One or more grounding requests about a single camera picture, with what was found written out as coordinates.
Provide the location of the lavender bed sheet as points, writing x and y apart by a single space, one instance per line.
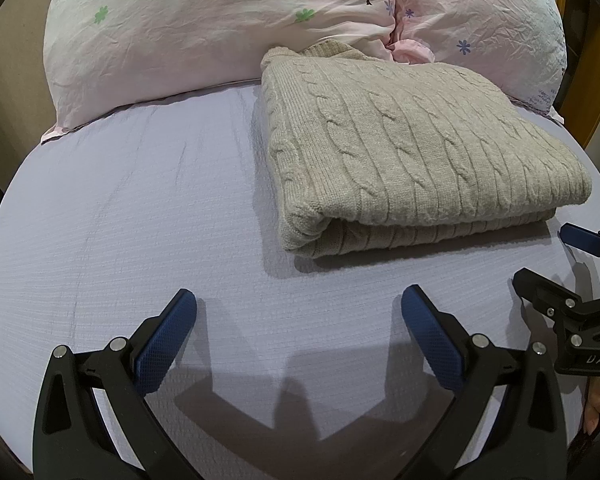
145 240

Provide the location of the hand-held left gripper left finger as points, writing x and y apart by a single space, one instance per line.
162 345

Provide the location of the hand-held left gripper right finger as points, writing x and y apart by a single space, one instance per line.
432 340

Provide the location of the wooden headboard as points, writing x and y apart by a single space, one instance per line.
592 60

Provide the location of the person's right hand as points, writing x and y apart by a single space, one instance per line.
596 402

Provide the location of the pink and white floral pillow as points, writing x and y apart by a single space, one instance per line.
485 20

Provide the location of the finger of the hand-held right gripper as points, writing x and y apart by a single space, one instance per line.
582 237
542 292

